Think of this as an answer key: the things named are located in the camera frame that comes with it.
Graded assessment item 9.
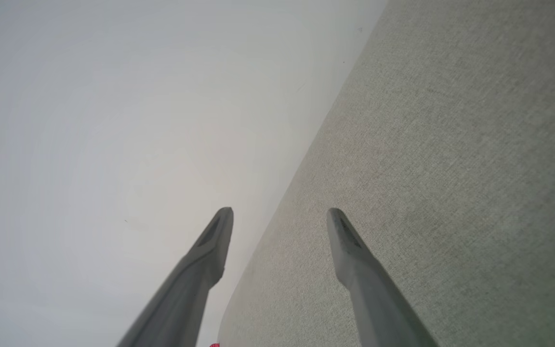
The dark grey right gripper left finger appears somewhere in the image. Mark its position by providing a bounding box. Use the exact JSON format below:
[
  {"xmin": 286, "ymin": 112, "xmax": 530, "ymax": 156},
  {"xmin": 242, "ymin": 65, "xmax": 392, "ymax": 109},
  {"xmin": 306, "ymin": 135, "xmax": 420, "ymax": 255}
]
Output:
[{"xmin": 116, "ymin": 207, "xmax": 234, "ymax": 347}]

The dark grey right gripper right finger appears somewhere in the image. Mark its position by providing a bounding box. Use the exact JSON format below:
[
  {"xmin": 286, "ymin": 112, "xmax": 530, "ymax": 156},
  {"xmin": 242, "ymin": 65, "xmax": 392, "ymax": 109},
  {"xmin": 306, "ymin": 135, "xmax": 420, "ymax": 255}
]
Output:
[{"xmin": 326, "ymin": 208, "xmax": 440, "ymax": 347}]

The grey fabric panel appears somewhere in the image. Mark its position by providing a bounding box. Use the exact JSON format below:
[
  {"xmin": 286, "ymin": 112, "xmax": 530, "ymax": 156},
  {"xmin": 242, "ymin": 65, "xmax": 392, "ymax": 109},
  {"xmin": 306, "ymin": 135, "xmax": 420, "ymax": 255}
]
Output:
[{"xmin": 217, "ymin": 0, "xmax": 555, "ymax": 347}]

